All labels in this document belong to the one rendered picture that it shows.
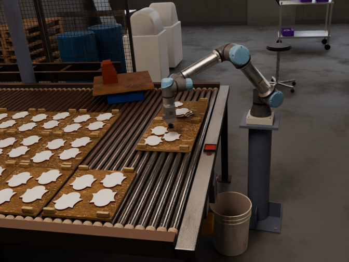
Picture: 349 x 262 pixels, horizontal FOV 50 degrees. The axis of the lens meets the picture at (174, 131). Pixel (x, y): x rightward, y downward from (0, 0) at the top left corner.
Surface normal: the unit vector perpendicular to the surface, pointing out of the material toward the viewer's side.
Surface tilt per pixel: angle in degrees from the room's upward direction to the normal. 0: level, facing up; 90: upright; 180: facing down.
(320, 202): 0
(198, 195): 0
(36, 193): 0
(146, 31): 90
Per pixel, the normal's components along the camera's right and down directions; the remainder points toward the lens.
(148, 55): -0.21, 0.43
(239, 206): -0.56, 0.33
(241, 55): 0.24, 0.25
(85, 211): -0.07, -0.91
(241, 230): 0.41, 0.41
